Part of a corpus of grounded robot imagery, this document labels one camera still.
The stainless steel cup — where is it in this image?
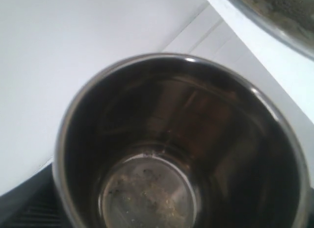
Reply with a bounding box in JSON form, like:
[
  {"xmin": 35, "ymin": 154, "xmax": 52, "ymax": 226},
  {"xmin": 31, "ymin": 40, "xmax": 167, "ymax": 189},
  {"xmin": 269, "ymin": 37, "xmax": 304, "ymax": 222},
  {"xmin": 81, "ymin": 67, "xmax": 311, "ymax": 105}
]
[{"xmin": 52, "ymin": 53, "xmax": 312, "ymax": 228}]

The white cabinet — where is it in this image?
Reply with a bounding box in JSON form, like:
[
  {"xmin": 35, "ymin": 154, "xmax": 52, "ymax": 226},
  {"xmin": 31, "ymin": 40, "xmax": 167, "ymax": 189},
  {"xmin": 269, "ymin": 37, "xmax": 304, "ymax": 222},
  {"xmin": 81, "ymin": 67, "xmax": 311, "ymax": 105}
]
[{"xmin": 161, "ymin": 2, "xmax": 246, "ymax": 67}]

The round steel mesh sieve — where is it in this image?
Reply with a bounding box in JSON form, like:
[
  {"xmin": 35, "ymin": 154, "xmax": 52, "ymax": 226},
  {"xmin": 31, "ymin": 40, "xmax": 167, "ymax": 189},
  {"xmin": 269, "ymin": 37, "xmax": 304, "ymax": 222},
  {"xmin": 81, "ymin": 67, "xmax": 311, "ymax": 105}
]
[{"xmin": 228, "ymin": 0, "xmax": 314, "ymax": 60}]

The yellow lentils and rice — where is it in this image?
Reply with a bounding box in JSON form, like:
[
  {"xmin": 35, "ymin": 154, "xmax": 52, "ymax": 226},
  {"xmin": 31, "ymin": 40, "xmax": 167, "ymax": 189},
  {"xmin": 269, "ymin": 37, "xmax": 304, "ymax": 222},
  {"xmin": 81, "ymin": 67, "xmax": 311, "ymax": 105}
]
[{"xmin": 103, "ymin": 174, "xmax": 187, "ymax": 228}]

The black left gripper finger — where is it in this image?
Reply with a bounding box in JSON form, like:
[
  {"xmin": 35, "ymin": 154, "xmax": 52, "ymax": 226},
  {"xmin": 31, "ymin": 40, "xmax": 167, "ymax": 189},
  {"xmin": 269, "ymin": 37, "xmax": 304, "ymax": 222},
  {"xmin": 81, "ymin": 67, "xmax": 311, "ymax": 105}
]
[{"xmin": 0, "ymin": 164, "xmax": 71, "ymax": 228}]

